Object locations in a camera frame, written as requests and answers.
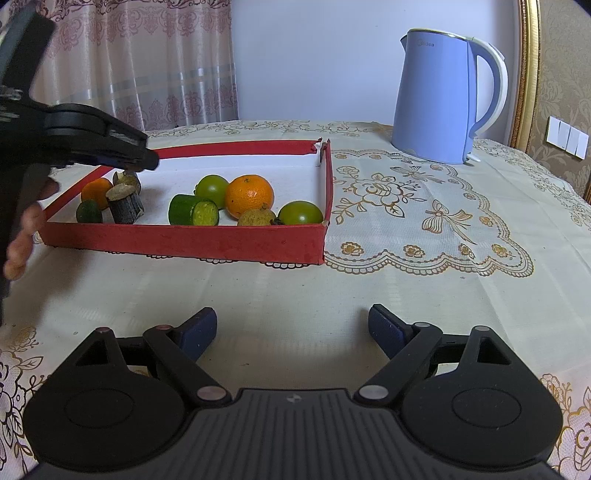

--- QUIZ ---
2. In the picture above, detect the yellowish brown longan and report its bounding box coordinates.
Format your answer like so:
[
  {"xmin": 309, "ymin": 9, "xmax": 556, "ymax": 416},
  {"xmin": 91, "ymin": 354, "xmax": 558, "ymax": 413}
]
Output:
[{"xmin": 237, "ymin": 208, "xmax": 278, "ymax": 227}]

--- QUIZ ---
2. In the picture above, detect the red shallow cardboard box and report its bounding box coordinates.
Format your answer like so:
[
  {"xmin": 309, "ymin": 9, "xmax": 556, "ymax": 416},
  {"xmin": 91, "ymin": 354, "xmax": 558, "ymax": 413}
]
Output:
[{"xmin": 39, "ymin": 137, "xmax": 333, "ymax": 265}]

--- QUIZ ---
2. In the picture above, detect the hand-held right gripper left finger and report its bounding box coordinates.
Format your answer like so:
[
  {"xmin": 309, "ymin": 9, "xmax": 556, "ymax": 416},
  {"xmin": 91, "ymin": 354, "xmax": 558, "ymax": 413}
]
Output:
[{"xmin": 60, "ymin": 307, "xmax": 232, "ymax": 408}]

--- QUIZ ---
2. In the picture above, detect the round green fruit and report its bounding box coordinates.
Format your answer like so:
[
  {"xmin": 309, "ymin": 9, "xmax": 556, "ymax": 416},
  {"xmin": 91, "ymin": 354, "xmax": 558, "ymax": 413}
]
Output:
[
  {"xmin": 194, "ymin": 174, "xmax": 230, "ymax": 209},
  {"xmin": 277, "ymin": 200, "xmax": 324, "ymax": 226}
]

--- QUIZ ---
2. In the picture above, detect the light blue electric kettle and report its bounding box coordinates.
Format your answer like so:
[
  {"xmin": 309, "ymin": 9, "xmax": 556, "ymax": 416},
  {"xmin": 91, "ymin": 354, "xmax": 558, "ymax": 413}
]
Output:
[{"xmin": 392, "ymin": 28, "xmax": 509, "ymax": 165}]

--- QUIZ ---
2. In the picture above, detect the dark eggplant piece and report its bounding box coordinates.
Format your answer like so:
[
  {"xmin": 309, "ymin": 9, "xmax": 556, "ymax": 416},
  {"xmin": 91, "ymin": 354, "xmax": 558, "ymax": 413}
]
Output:
[{"xmin": 112, "ymin": 170, "xmax": 142, "ymax": 195}]

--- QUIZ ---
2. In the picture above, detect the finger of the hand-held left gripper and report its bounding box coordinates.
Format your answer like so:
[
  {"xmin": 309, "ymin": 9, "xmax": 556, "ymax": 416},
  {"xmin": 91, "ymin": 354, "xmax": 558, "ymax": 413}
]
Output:
[{"xmin": 44, "ymin": 104, "xmax": 160, "ymax": 171}]

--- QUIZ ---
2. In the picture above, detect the small orange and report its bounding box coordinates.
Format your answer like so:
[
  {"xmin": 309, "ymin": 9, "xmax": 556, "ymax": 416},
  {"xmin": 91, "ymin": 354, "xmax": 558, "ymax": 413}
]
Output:
[{"xmin": 81, "ymin": 178, "xmax": 114, "ymax": 208}]

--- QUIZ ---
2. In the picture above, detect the gold wall frame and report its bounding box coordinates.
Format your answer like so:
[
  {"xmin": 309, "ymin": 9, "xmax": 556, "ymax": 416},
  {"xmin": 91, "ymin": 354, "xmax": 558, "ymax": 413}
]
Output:
[{"xmin": 510, "ymin": 0, "xmax": 542, "ymax": 153}]

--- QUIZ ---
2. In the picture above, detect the white wall switch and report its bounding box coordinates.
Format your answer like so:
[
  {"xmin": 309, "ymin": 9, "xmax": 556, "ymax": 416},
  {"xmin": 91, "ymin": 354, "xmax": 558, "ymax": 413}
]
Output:
[{"xmin": 546, "ymin": 115, "xmax": 589, "ymax": 161}]

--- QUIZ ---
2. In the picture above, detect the long green cucumber piece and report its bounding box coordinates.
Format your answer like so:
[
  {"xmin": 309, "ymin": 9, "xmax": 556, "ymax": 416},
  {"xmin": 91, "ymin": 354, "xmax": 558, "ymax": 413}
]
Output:
[{"xmin": 168, "ymin": 194, "xmax": 220, "ymax": 227}]

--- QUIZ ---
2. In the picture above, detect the pink patterned curtain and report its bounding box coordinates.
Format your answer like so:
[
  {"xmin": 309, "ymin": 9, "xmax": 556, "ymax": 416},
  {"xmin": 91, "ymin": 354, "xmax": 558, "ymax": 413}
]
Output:
[{"xmin": 0, "ymin": 0, "xmax": 239, "ymax": 134}]

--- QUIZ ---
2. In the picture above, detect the cream floral tablecloth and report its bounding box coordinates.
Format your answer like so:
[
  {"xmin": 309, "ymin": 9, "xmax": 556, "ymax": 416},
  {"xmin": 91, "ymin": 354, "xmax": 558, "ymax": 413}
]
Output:
[{"xmin": 0, "ymin": 119, "xmax": 591, "ymax": 476}]

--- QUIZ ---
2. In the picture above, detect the large orange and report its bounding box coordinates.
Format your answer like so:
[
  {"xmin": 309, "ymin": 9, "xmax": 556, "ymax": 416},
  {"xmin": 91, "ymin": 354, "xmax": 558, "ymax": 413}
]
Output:
[{"xmin": 225, "ymin": 174, "xmax": 275, "ymax": 220}]

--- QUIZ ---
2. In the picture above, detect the cut eggplant chunk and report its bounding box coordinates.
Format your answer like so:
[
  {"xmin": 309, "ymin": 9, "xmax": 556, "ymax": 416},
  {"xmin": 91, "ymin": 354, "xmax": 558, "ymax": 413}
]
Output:
[{"xmin": 106, "ymin": 185, "xmax": 145, "ymax": 225}]

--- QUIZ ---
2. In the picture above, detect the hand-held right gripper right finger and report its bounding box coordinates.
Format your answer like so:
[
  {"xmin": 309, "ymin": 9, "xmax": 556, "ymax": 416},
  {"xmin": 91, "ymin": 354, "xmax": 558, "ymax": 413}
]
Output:
[{"xmin": 353, "ymin": 303, "xmax": 533, "ymax": 408}]

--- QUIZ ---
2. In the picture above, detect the person's left hand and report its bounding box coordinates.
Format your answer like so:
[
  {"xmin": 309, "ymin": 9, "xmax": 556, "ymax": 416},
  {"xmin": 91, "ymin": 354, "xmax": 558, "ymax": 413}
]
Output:
[{"xmin": 4, "ymin": 176, "xmax": 61, "ymax": 281}]

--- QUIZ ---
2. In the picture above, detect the short green cucumber piece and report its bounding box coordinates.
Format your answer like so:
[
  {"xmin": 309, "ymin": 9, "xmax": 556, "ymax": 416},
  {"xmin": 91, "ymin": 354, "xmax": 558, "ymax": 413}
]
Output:
[{"xmin": 76, "ymin": 199, "xmax": 103, "ymax": 224}]

